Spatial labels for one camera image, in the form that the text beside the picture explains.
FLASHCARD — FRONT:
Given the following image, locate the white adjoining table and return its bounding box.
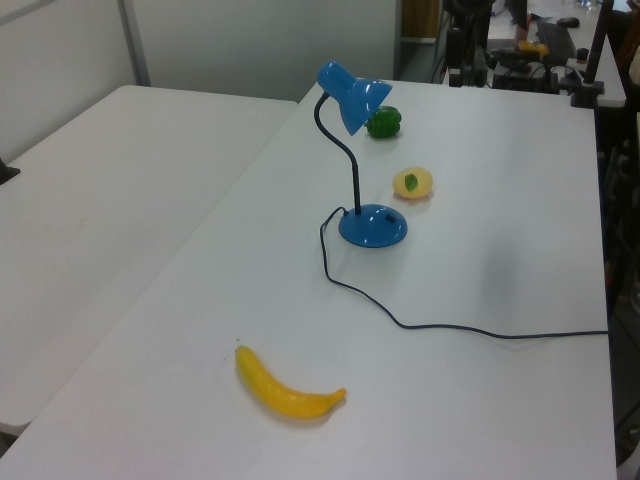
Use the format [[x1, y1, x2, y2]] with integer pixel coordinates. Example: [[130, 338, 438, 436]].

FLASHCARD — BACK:
[[0, 84, 300, 436]]

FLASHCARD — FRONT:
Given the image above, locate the grey partition post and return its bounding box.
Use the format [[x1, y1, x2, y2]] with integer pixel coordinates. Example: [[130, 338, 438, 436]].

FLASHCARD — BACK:
[[117, 0, 152, 88]]

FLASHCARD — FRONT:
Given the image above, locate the black computer keyboard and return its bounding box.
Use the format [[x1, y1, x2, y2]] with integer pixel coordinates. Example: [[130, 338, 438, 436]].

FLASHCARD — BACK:
[[535, 19, 577, 60]]

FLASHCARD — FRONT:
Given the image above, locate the green toy bell pepper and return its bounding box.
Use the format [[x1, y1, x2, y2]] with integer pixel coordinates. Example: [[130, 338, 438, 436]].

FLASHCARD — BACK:
[[363, 105, 404, 140]]

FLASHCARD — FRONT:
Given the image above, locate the black electronic equipment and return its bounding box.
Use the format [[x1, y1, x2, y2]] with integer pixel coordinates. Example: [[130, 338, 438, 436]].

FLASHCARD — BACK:
[[491, 48, 561, 94]]

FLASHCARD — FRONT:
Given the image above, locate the brown wooden cabinet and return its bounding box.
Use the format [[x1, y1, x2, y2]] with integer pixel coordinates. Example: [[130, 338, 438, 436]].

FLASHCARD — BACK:
[[399, 0, 442, 81]]

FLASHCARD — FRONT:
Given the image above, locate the yellow toy peach with leaf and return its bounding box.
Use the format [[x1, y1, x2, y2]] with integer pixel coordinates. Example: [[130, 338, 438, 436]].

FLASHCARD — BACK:
[[391, 166, 435, 201]]

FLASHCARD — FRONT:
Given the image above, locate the black lamp power cable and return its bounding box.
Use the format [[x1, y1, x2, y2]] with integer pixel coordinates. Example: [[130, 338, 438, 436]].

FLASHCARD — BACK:
[[318, 205, 610, 342]]

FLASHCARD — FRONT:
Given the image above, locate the black mount base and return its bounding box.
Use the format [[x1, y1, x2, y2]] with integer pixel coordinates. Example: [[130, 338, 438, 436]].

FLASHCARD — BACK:
[[0, 156, 22, 186]]

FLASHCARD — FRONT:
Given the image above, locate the black pole with clamp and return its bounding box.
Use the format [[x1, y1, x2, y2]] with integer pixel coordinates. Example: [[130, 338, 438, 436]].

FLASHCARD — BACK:
[[569, 0, 617, 110]]

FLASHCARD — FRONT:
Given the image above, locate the blue gooseneck desk lamp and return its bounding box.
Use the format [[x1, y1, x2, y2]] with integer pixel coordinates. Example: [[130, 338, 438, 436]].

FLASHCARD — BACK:
[[313, 59, 409, 250]]

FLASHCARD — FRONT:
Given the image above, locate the yellow toy banana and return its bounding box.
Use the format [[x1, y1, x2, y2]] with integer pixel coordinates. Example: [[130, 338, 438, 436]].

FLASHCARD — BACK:
[[234, 344, 348, 420]]

